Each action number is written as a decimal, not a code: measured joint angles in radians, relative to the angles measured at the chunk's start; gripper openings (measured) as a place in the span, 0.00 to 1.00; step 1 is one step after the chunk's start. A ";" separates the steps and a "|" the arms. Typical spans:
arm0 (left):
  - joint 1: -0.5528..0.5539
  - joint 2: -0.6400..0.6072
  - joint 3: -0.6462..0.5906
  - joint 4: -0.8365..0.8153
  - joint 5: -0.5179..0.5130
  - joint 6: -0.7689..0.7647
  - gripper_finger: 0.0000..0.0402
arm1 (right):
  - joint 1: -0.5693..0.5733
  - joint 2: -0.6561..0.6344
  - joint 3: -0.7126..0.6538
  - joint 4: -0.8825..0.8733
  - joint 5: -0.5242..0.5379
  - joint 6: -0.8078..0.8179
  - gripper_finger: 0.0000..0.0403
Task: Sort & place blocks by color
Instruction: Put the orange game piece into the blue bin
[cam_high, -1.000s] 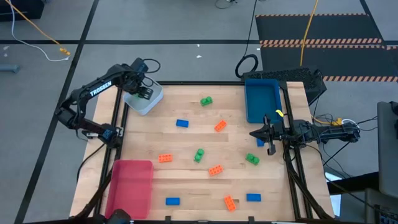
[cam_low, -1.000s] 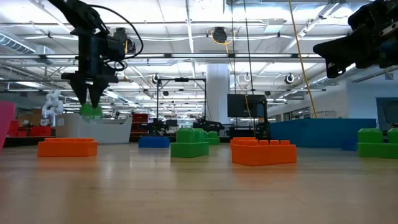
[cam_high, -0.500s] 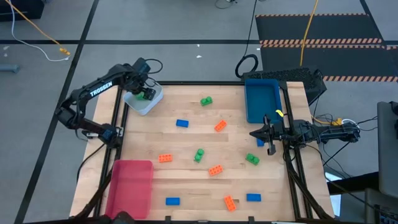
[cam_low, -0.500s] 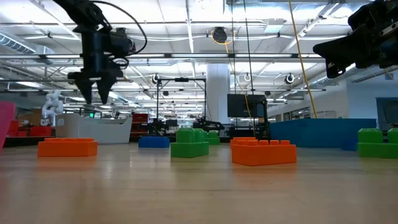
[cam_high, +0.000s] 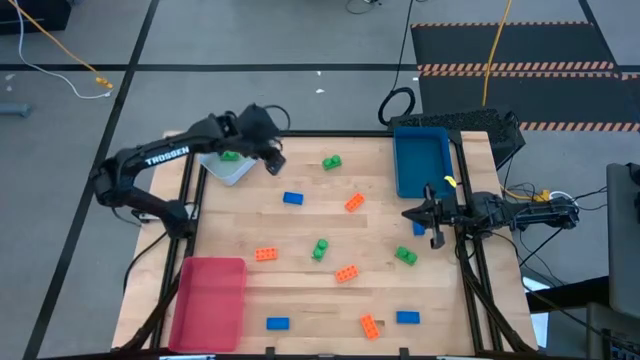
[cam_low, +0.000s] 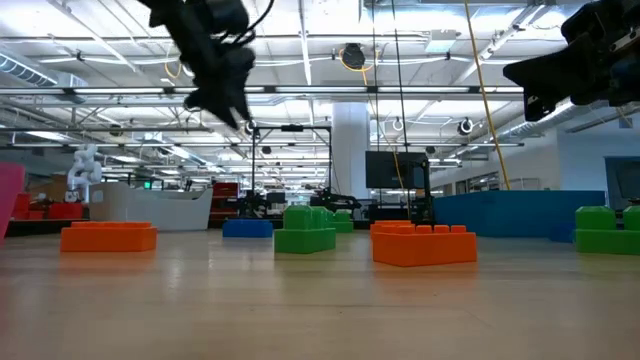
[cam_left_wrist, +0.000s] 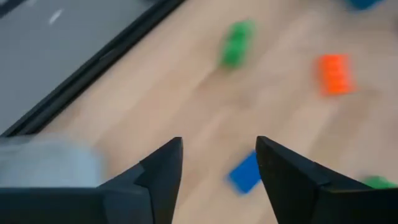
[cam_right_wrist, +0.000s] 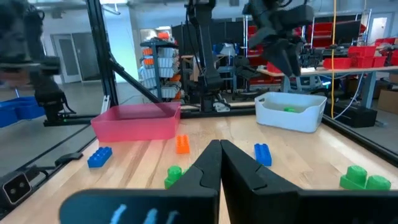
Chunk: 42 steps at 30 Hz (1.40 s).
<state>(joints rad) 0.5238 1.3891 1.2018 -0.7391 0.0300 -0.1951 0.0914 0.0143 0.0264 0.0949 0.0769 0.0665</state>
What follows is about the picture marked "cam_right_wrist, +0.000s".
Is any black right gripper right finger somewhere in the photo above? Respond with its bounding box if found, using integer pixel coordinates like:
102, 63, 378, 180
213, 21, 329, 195
220, 139, 398, 224

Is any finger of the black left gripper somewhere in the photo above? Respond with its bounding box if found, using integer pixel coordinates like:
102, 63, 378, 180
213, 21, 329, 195
284, 42, 305, 77
262, 42, 295, 77

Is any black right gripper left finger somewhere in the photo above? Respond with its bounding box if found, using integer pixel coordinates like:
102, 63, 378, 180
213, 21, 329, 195
58, 139, 222, 224

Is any blue toy block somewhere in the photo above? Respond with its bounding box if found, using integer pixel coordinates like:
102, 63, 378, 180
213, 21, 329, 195
87, 146, 113, 169
254, 142, 273, 167

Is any orange toy block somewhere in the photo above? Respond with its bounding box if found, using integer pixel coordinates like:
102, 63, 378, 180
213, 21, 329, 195
175, 134, 191, 155

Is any metal rack with red bins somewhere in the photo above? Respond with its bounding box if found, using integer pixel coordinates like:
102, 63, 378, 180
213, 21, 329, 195
244, 15, 270, 68
306, 9, 373, 48

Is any red storage bin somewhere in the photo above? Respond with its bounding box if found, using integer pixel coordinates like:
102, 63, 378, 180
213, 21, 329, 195
353, 55, 387, 69
374, 37, 398, 48
347, 45, 377, 58
322, 57, 353, 70

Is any long work table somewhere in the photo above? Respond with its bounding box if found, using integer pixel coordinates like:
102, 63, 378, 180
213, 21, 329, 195
257, 65, 398, 110

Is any black computer monitor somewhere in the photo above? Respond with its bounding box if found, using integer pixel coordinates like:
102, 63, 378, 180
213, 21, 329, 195
334, 20, 362, 45

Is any white plastic bin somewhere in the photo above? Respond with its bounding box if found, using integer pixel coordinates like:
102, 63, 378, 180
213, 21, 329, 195
254, 91, 328, 134

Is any black computer case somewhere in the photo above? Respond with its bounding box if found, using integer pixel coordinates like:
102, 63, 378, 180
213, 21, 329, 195
323, 101, 378, 129

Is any white door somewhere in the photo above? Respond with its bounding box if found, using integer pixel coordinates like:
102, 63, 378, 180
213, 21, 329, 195
368, 17, 389, 44

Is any pink plastic bin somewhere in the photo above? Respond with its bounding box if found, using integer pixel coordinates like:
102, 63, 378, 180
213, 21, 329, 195
90, 101, 182, 143

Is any cardboard box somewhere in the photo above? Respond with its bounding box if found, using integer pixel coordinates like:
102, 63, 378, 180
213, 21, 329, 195
377, 89, 398, 114

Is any parts organizer rack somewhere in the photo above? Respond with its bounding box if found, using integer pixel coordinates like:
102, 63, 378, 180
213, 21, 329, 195
137, 30, 183, 102

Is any grey double door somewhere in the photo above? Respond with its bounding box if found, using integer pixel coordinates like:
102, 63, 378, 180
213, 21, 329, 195
51, 30, 102, 84

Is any blue plastic crate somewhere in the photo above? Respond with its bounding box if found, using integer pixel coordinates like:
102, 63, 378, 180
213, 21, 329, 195
0, 95, 47, 129

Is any yellow hanging cable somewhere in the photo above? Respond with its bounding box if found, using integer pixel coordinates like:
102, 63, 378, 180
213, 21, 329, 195
329, 0, 338, 119

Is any white cable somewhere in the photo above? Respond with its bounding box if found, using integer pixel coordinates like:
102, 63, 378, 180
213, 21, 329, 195
333, 72, 365, 121

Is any white arm base bracket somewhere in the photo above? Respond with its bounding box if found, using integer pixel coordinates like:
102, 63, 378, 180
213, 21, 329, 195
213, 101, 231, 113

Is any black aluminium rig frame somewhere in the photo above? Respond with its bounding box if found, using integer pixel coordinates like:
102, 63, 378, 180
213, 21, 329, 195
0, 0, 398, 218

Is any black depth camera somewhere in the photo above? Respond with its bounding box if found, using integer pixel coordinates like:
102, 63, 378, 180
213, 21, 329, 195
0, 170, 32, 207

